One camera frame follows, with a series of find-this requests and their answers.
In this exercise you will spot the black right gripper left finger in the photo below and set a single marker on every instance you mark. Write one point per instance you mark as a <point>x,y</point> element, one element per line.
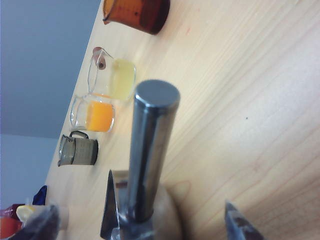
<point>110,212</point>

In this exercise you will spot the clear beaker with pale juice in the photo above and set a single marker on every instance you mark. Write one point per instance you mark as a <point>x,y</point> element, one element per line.
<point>122,80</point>

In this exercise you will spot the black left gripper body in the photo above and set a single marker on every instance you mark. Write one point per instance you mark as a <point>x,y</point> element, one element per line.
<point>42,225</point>

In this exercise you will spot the red background object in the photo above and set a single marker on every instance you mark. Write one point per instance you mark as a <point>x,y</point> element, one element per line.
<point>8,225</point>

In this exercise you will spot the stainless steel ice scoop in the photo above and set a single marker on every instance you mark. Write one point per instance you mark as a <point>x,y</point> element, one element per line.
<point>150,150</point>

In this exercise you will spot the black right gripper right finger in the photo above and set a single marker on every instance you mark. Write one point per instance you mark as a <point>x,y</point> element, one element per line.
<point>240,225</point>

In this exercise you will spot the amber glass beaker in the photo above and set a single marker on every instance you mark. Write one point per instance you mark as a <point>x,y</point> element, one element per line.
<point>140,15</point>

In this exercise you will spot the smoked grey glass beaker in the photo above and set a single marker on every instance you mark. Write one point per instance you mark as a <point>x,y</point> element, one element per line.
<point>82,152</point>

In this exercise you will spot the blue background object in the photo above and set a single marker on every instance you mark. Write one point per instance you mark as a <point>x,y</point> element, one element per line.
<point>41,196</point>

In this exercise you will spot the clear beaker with orange juice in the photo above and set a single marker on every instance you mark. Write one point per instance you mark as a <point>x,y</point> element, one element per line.
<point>100,117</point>

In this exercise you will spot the yellow lemon slice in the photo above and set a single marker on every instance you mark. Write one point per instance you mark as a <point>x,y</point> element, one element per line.
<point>25,212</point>

